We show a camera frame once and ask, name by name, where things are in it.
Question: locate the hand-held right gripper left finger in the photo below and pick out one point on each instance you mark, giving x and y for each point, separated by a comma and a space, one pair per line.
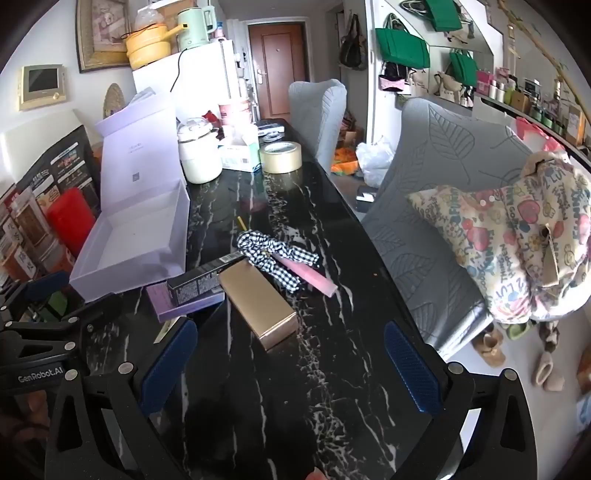
168, 364

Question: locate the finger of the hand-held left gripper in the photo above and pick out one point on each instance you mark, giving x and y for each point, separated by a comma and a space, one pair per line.
92, 314
46, 280

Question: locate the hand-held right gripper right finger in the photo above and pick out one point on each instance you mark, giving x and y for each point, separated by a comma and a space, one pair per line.
413, 369

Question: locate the small purple box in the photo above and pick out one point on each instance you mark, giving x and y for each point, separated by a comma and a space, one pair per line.
161, 307

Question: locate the lavender gift box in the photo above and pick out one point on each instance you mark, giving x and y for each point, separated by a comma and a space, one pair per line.
134, 249

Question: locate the black slim box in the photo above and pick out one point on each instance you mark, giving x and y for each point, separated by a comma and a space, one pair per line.
198, 286

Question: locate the gold rectangular box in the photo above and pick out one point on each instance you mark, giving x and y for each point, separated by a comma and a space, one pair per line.
258, 304

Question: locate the pink tube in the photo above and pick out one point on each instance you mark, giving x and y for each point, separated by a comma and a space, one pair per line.
309, 277

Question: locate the black white checkered scrunchie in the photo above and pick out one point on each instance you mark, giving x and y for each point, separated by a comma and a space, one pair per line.
258, 249

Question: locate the lollipop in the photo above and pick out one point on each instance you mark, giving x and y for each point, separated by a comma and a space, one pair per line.
241, 223

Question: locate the person's left hand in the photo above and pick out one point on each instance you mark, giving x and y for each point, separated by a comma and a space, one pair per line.
32, 406

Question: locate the green box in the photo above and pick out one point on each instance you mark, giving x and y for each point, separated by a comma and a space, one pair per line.
57, 304

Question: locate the red box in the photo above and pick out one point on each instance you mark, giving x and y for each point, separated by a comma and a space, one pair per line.
71, 214

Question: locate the beige plush slipper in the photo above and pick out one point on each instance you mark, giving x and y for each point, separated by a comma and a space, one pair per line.
548, 371
490, 345

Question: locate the white foam board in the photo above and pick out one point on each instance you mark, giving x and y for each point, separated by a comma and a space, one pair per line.
27, 134

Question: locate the floral printed cushion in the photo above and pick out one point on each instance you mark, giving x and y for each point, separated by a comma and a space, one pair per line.
508, 240

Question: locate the white mini cooker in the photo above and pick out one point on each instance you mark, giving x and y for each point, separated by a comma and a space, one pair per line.
198, 161

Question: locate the round woven mat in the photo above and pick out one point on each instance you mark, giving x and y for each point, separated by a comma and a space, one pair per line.
114, 100

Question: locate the white plastic bag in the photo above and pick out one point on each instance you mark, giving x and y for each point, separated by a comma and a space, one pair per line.
376, 161

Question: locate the white tissue box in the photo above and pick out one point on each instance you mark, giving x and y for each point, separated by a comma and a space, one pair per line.
238, 159

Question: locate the grey leaf pattern chair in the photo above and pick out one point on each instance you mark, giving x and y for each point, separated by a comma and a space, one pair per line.
318, 115
429, 157

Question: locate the orange cloth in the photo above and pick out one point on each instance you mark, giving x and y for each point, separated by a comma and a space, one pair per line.
345, 164

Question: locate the red packet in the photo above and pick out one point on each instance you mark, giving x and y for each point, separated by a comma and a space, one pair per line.
210, 118

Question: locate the clear tape roll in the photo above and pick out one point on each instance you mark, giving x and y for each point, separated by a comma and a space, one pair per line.
281, 159

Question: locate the pink paper cups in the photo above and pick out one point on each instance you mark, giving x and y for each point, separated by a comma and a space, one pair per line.
235, 113

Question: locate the yellow pot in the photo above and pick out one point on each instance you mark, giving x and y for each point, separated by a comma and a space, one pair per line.
147, 50

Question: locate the white fridge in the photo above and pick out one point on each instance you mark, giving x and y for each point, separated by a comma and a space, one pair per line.
198, 78

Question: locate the framed picture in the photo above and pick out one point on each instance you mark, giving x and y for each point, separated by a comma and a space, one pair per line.
104, 32

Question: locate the clear plastic container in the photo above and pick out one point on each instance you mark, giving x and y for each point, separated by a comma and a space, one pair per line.
148, 17

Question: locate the pale green kettle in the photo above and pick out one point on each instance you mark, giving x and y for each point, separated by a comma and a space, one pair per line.
191, 27

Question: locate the row of shelf jars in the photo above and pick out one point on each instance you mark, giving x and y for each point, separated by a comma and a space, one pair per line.
531, 99

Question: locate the brown door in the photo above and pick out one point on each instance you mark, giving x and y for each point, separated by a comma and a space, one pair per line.
279, 69

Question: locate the large green bag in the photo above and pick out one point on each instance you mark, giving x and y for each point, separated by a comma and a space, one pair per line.
401, 48

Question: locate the dark hanging handbag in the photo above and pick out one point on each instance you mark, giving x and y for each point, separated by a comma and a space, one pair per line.
353, 48

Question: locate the wall intercom panel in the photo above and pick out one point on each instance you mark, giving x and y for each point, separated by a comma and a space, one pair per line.
41, 87

